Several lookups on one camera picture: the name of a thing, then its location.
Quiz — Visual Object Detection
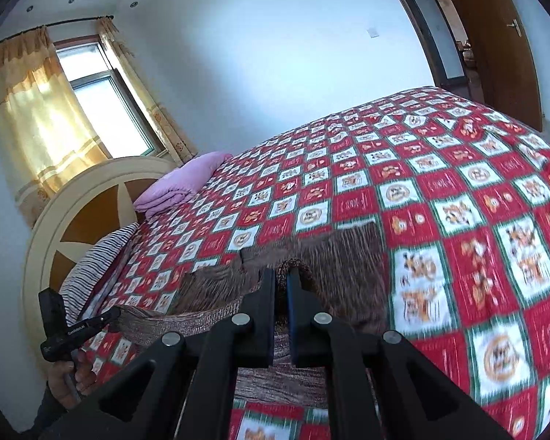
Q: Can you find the striped pillow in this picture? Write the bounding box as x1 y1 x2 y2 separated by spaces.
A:
59 222 140 326

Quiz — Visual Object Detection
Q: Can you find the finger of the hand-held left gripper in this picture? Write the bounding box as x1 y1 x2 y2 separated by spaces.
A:
80 307 122 333

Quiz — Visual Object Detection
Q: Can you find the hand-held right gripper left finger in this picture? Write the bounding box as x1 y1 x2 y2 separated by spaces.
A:
41 268 276 440

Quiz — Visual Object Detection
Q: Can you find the window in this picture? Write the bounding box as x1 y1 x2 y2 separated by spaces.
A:
55 41 170 159

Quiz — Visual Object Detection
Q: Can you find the narrow yellow curtain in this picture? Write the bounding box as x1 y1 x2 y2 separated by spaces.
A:
95 17 198 166

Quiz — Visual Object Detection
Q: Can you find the cream and brown headboard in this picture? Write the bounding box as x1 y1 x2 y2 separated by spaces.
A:
22 156 177 344

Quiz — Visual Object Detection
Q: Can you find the wide yellow curtain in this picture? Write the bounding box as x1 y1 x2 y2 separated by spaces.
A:
0 25 111 227

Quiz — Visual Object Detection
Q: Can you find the brown wooden door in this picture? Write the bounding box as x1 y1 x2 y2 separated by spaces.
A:
428 0 544 133

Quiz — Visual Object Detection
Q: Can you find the person's left hand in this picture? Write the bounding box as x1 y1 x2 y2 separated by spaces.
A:
50 348 97 411

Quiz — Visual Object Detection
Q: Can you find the folded pink blanket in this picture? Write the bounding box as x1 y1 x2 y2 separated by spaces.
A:
133 152 227 218

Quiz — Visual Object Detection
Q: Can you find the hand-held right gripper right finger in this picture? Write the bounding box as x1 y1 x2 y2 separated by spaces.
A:
286 266 514 440

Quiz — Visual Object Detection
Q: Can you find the dark wooden door frame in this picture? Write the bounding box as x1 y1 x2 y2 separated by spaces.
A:
392 0 473 99

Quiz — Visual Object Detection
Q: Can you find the brown patterned sweater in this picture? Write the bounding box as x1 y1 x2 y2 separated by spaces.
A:
105 222 390 408

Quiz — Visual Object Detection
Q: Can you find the red checkered printed bedspread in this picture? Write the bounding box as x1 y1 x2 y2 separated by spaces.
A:
73 86 550 440

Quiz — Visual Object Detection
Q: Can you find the dark curtain rod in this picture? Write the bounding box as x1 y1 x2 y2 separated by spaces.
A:
0 16 115 49

